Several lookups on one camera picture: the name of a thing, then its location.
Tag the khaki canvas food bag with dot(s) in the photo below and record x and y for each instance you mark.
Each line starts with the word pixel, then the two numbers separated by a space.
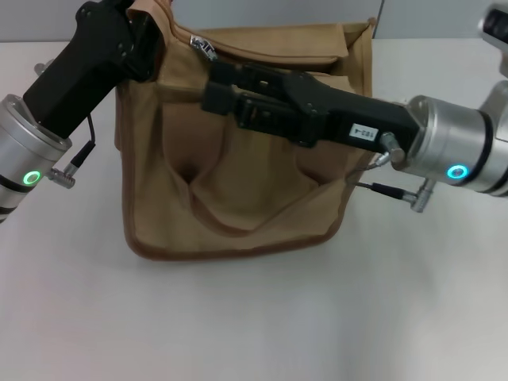
pixel 246 198

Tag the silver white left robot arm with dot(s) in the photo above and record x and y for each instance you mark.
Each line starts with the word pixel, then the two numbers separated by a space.
pixel 24 151

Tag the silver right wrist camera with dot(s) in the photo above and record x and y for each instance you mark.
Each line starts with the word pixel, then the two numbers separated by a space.
pixel 496 28

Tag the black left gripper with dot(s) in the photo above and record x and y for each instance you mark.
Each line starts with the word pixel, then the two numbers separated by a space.
pixel 79 71

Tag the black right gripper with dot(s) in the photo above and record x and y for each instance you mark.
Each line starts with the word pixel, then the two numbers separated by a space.
pixel 357 115

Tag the silver metal zipper pull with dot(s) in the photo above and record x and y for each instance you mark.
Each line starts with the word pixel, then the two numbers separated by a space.
pixel 206 49

